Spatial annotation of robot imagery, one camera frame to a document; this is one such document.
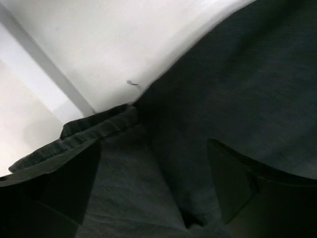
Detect black trousers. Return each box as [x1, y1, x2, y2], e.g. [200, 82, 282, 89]
[10, 0, 317, 238]

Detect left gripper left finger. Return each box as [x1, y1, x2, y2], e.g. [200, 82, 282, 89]
[0, 142, 102, 238]

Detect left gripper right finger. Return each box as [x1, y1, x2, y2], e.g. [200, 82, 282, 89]
[207, 139, 317, 238]

